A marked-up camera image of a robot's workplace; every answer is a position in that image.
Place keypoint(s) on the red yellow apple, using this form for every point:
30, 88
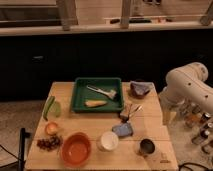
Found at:
51, 128

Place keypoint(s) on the metal cup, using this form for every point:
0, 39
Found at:
146, 147

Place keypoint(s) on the small brown block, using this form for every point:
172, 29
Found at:
124, 115

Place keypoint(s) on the orange bowl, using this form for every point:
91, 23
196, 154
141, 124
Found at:
75, 150

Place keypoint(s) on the green plastic tray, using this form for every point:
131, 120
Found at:
81, 94

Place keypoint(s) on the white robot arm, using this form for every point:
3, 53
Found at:
186, 83

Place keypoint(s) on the light green vegetable piece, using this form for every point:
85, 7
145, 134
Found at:
56, 109

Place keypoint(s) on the blue sponge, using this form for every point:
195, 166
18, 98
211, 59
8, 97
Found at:
123, 129

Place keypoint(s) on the yellow banana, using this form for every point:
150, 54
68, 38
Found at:
95, 103

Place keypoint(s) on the white cup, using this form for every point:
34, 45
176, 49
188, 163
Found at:
108, 141

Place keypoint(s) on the dark grape bunch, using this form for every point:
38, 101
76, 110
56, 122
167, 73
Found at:
51, 143

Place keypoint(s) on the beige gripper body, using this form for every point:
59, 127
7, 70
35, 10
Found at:
167, 113

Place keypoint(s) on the spice bottles rack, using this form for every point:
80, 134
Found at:
202, 125

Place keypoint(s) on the black stand on floor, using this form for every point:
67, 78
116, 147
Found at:
23, 136

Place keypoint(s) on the wooden table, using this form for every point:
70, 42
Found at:
147, 123

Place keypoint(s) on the green pepper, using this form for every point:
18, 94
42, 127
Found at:
47, 106

